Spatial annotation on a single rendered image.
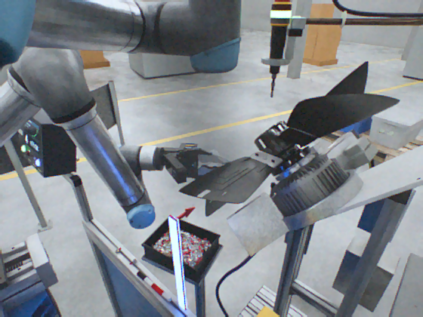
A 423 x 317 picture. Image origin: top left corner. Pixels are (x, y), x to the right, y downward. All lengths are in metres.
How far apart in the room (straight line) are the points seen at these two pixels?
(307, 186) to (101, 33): 0.62
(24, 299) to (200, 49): 0.78
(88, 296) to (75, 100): 1.58
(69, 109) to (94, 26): 0.27
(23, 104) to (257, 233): 0.69
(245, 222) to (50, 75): 0.61
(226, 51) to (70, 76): 0.32
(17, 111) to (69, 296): 1.50
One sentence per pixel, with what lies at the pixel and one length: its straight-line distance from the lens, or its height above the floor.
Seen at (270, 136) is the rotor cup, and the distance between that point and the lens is 0.81.
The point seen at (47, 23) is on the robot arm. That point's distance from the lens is 0.32.
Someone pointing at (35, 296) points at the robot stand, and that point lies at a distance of 0.93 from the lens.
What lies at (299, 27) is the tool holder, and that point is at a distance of 0.68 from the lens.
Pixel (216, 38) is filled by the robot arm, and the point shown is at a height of 1.54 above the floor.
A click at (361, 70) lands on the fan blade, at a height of 1.41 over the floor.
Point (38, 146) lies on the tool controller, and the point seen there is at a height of 1.17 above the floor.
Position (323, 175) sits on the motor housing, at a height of 1.17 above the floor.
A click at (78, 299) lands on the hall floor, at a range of 2.03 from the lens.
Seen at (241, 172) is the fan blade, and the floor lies 1.19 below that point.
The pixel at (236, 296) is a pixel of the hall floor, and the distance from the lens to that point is 1.87.
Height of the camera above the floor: 1.58
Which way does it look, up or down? 31 degrees down
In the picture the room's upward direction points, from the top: straight up
